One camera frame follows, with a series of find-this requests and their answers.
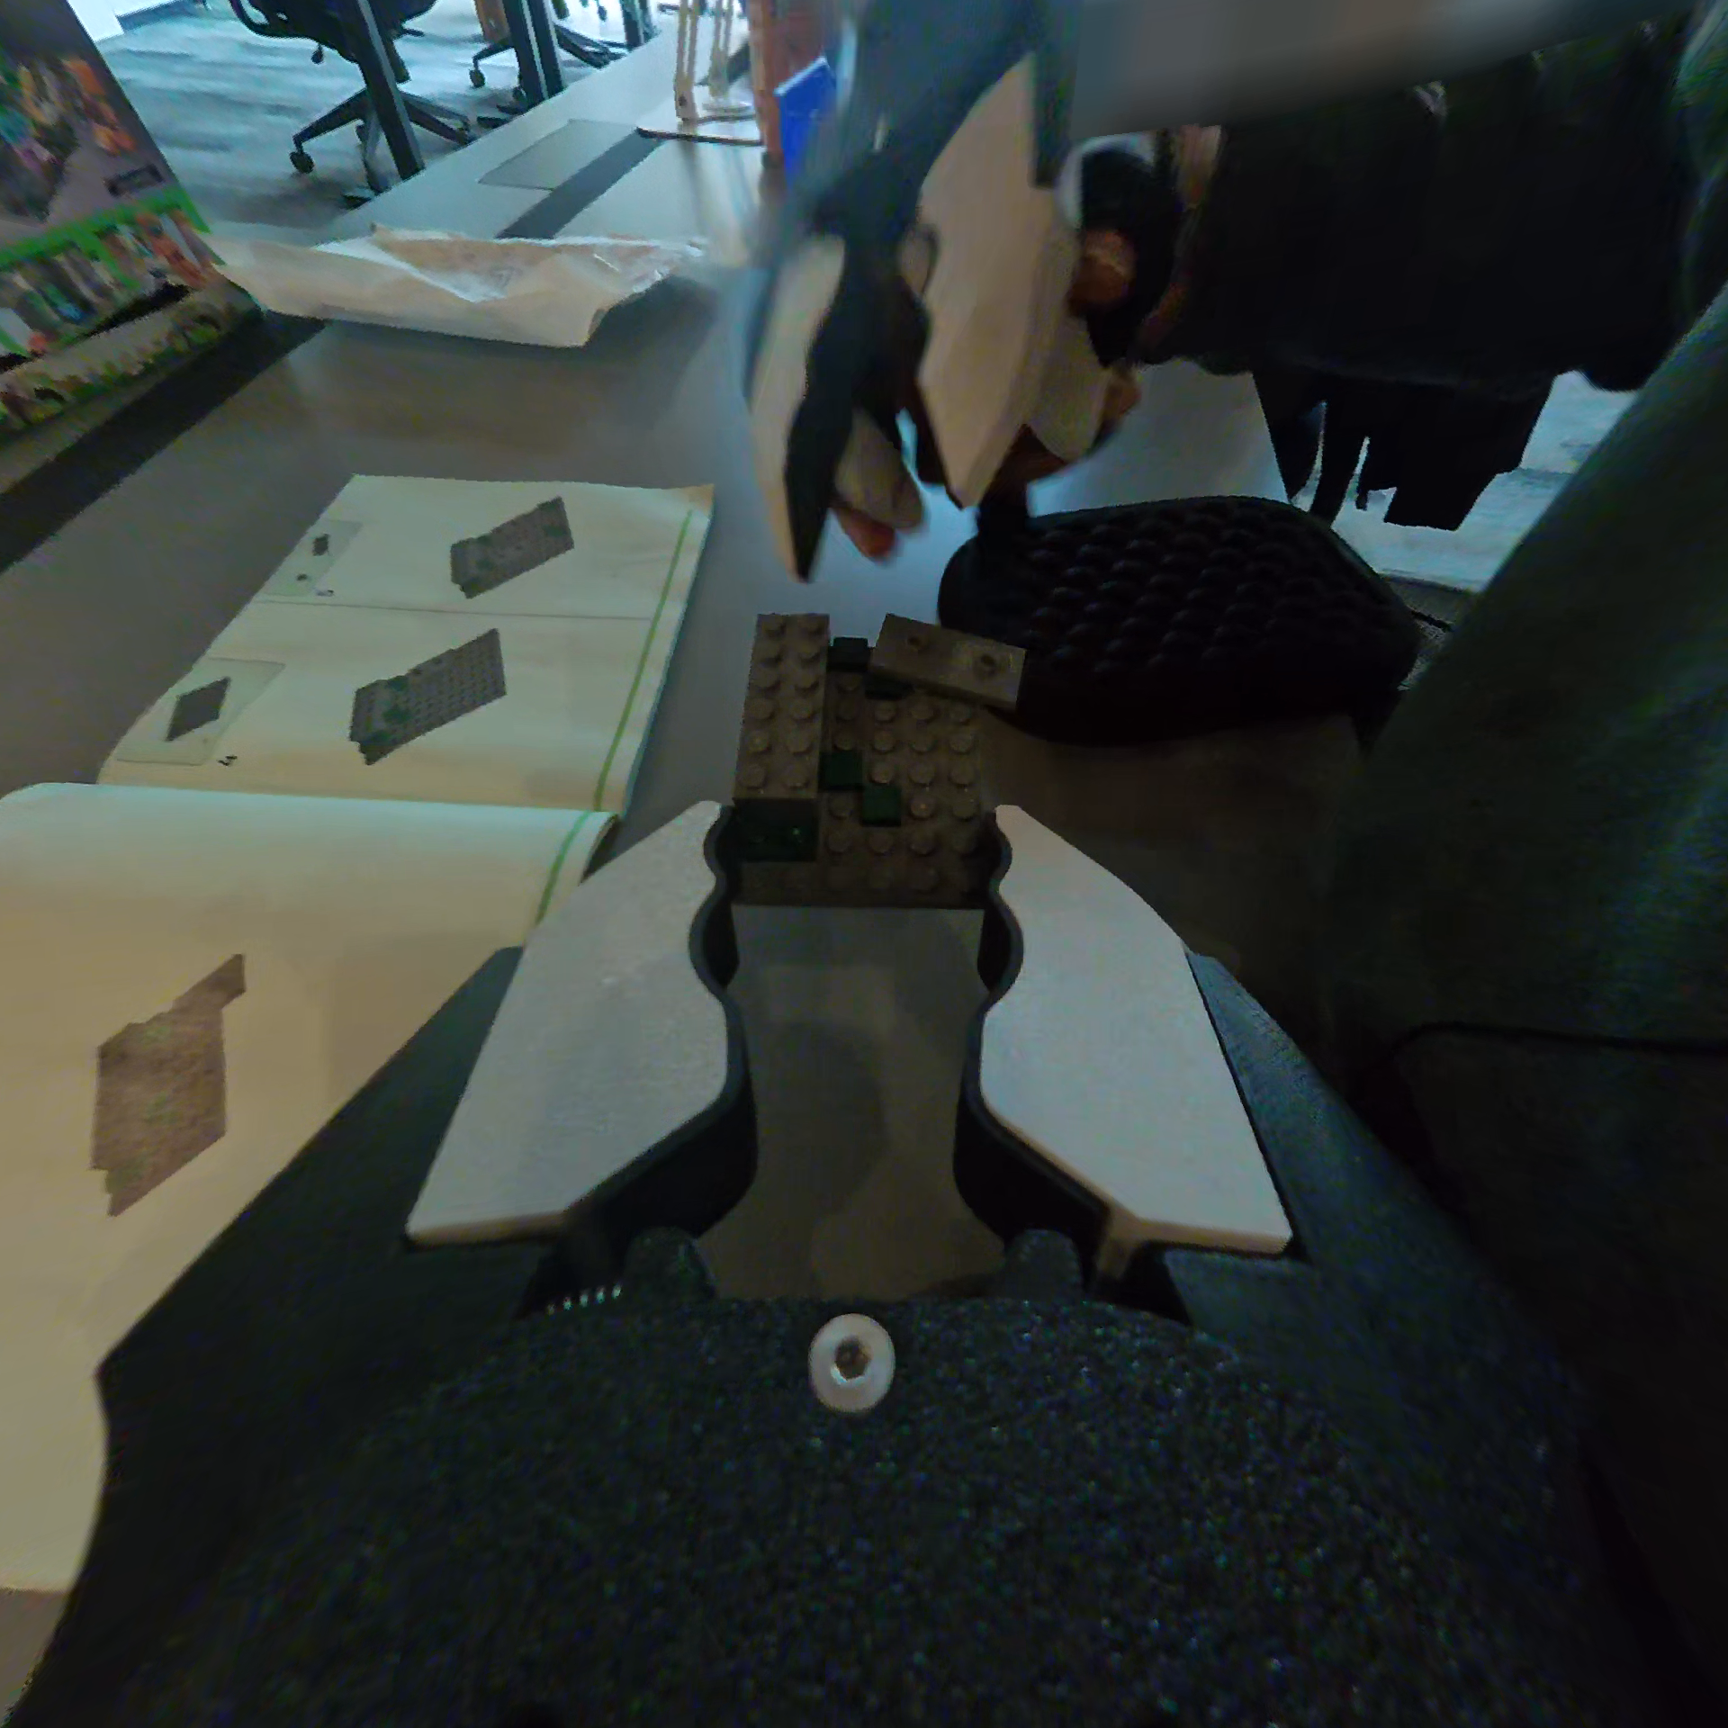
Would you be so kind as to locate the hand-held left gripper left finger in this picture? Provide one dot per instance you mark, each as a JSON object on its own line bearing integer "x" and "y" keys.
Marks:
{"x": 595, "y": 1039}

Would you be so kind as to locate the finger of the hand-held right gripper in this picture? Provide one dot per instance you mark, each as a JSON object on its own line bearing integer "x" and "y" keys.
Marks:
{"x": 992, "y": 297}
{"x": 781, "y": 393}

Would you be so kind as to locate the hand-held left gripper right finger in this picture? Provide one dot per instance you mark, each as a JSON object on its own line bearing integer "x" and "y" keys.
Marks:
{"x": 1122, "y": 1053}

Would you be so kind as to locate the grey two-hole plate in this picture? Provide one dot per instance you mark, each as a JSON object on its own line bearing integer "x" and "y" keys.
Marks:
{"x": 944, "y": 659}

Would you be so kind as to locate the long grey studded brick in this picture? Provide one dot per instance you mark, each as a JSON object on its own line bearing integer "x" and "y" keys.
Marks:
{"x": 782, "y": 715}

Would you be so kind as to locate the dark grey brick plate assembly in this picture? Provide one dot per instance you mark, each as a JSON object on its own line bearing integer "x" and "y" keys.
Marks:
{"x": 903, "y": 798}

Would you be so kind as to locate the grey desk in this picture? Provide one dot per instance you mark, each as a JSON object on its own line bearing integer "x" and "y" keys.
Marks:
{"x": 407, "y": 408}

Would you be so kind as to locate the person's right hand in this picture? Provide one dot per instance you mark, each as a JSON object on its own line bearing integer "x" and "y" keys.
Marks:
{"x": 881, "y": 510}

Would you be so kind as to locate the blue box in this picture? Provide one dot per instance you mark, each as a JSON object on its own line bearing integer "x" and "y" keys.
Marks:
{"x": 806, "y": 117}

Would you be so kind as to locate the light wooden stand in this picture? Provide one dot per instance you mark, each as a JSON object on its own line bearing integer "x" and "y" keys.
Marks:
{"x": 710, "y": 81}

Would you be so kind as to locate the white paper bag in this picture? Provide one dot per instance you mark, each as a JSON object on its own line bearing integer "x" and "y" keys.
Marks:
{"x": 444, "y": 284}

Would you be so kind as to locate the black dimpled pad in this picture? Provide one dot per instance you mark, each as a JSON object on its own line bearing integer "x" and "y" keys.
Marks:
{"x": 1189, "y": 606}

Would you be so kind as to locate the open building instruction booklet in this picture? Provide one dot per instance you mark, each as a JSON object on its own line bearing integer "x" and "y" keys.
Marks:
{"x": 407, "y": 704}

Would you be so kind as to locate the black office chair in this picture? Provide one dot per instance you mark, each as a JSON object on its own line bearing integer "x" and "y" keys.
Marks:
{"x": 366, "y": 81}
{"x": 538, "y": 34}

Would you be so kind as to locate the dark hanging cloth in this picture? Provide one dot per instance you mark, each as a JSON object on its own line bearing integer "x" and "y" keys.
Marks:
{"x": 1432, "y": 272}

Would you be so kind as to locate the person's dark green clothing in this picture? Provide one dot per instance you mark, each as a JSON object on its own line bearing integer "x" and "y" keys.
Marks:
{"x": 1554, "y": 944}

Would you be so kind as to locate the colourful toy set box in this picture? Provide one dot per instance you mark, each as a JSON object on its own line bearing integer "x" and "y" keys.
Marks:
{"x": 81, "y": 230}

